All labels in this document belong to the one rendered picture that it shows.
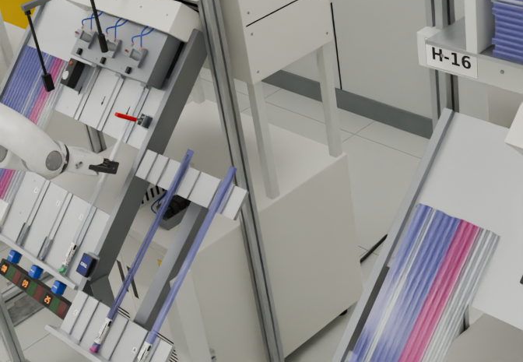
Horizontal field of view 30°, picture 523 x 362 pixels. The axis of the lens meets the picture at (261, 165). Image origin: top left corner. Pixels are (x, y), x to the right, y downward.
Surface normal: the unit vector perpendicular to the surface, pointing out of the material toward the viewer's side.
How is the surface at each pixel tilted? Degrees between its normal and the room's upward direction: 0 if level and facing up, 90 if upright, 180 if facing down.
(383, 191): 0
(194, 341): 90
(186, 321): 90
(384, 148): 0
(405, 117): 90
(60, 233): 45
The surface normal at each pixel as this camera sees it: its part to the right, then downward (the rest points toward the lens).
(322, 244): 0.68, 0.29
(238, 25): -0.72, 0.45
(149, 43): -0.61, -0.28
